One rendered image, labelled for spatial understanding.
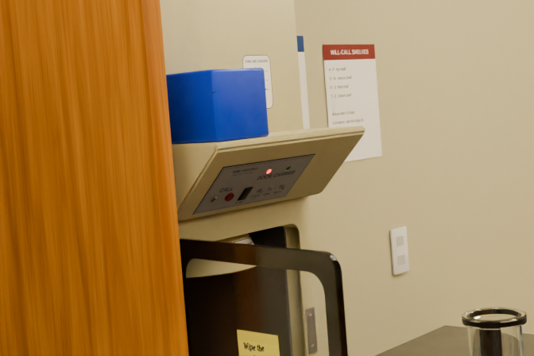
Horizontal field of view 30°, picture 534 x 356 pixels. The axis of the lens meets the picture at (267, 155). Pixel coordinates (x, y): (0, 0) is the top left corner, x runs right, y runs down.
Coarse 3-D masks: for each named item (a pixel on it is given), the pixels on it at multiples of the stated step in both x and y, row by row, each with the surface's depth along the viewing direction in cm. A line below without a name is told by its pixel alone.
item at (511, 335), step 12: (468, 312) 172; (480, 312) 174; (492, 312) 174; (504, 312) 173; (516, 312) 171; (468, 336) 170; (480, 336) 167; (492, 336) 166; (504, 336) 165; (516, 336) 166; (480, 348) 167; (492, 348) 166; (504, 348) 166; (516, 348) 166
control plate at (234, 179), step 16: (272, 160) 133; (288, 160) 136; (304, 160) 139; (224, 176) 127; (240, 176) 130; (256, 176) 133; (272, 176) 136; (288, 176) 140; (208, 192) 128; (224, 192) 131; (240, 192) 134; (256, 192) 137; (272, 192) 140; (208, 208) 131
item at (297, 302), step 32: (192, 256) 125; (224, 256) 120; (256, 256) 115; (288, 256) 111; (320, 256) 107; (192, 288) 126; (224, 288) 121; (256, 288) 116; (288, 288) 111; (320, 288) 107; (192, 320) 126; (224, 320) 121; (256, 320) 116; (288, 320) 112; (320, 320) 108; (192, 352) 127; (224, 352) 122; (288, 352) 112; (320, 352) 108
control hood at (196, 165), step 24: (192, 144) 124; (216, 144) 122; (240, 144) 125; (264, 144) 128; (288, 144) 132; (312, 144) 137; (336, 144) 142; (192, 168) 124; (216, 168) 125; (312, 168) 143; (336, 168) 148; (192, 192) 125; (288, 192) 144; (312, 192) 149; (192, 216) 130
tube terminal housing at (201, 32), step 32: (160, 0) 130; (192, 0) 135; (224, 0) 140; (256, 0) 145; (288, 0) 151; (192, 32) 135; (224, 32) 140; (256, 32) 145; (288, 32) 151; (192, 64) 135; (224, 64) 140; (288, 64) 150; (288, 96) 150; (288, 128) 150; (192, 224) 134; (224, 224) 139; (256, 224) 144; (288, 224) 151
